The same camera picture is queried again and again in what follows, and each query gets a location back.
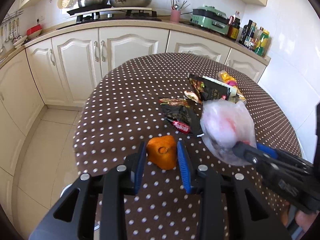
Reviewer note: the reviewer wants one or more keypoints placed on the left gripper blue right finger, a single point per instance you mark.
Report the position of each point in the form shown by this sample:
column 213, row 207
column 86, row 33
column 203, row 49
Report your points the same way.
column 185, row 167

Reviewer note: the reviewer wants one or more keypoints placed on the large dark soy sauce bottle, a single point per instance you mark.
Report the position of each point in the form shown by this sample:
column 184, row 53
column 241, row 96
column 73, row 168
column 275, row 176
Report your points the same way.
column 234, row 26

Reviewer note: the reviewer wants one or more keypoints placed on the black snack wrapper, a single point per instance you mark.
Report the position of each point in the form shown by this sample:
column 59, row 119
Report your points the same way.
column 180, row 113

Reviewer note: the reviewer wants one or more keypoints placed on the clear plastic bag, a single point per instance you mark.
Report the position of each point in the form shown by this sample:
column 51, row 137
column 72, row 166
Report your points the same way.
column 225, row 123

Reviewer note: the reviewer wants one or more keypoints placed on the green electric grill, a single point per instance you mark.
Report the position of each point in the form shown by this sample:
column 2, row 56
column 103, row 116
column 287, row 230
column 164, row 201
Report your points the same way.
column 210, row 18

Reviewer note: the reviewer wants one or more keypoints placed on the person's right hand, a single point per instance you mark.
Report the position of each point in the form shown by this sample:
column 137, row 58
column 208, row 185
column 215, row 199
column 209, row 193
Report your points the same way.
column 303, row 220

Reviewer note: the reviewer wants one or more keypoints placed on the black noodle packet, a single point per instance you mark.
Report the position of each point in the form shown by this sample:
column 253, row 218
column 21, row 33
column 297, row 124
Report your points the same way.
column 206, row 88

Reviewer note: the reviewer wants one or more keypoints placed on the red white bowl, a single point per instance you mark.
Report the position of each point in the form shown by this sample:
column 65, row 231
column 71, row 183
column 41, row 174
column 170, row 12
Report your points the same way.
column 34, row 32

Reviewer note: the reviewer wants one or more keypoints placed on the hanging utensil rack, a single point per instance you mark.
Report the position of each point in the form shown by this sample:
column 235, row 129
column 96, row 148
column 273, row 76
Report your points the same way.
column 9, row 29

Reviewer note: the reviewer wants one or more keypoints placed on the yellow bag with pink band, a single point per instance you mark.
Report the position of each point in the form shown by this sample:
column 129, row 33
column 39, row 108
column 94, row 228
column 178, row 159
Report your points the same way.
column 227, row 79

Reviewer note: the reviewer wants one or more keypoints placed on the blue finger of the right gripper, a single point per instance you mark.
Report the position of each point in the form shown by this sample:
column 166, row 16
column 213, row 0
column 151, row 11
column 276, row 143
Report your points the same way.
column 268, row 150
column 248, row 153

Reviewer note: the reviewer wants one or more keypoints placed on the green yellow bottle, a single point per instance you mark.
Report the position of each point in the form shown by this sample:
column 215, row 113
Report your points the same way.
column 262, row 42

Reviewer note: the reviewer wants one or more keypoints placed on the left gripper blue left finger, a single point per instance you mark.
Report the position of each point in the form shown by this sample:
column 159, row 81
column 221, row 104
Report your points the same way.
column 138, row 167

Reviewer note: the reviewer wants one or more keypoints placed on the pink utensil cup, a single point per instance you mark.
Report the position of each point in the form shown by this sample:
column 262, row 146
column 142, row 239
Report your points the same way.
column 175, row 16

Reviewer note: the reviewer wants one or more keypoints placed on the lower cream cabinets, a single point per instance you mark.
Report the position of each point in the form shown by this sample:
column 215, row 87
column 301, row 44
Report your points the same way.
column 61, row 71

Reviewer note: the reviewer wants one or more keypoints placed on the black gas stove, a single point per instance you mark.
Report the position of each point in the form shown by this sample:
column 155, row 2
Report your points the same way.
column 109, row 14

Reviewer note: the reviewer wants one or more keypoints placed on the brown polka dot tablecloth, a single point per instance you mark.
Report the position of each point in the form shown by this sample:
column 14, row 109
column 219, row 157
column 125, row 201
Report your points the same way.
column 123, row 111

